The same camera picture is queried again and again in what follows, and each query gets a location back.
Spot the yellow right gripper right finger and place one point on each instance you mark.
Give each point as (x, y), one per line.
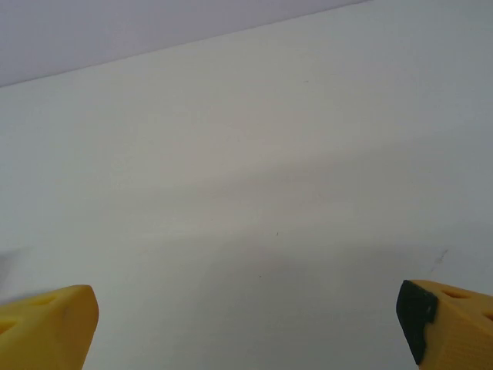
(458, 331)

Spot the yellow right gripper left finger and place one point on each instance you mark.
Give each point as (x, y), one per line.
(46, 331)

